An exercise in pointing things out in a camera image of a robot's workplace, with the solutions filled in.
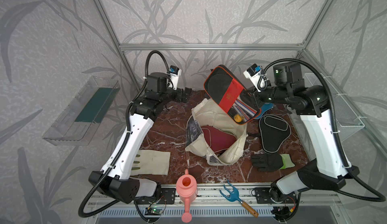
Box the blue paddle case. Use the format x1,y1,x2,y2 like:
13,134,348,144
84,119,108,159
256,103,274,119

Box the beige canvas bag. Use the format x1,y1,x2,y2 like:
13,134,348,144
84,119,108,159
185,99,248,166

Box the black and red paddle case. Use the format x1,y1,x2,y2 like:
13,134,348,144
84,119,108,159
204,65,263,125

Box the maroon paddle case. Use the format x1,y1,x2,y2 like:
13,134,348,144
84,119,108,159
201,126,236,155

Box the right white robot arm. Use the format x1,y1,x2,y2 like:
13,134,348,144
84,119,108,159
271,85,359,195

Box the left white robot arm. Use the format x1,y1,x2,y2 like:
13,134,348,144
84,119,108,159
84,88,192,204

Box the black and green glove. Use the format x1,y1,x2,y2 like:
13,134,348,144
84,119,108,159
251,153,295,172

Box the beige work glove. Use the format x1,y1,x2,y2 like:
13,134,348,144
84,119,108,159
131,149,170,176

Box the pink watering can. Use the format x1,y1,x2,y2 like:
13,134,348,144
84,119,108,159
176,169,198,224

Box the blue hand rake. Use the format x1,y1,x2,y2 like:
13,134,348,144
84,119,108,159
219,180,259,218

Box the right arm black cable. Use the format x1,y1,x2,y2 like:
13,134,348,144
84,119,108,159
262,58,387,202

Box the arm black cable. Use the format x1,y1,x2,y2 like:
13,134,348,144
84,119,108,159
78,50,170,219
262,58,387,202

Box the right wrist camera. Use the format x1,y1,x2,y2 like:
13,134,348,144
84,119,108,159
243,62,305,92

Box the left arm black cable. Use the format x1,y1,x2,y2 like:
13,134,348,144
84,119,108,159
78,50,170,219

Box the white wire mesh basket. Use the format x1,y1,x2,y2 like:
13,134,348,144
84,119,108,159
322,74,364,141

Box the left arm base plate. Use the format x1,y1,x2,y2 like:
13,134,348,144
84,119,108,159
136,187,176,205

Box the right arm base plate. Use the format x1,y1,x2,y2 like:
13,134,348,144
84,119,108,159
251,187,298,204

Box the clear plastic wall shelf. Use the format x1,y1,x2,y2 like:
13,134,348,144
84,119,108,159
42,76,121,146

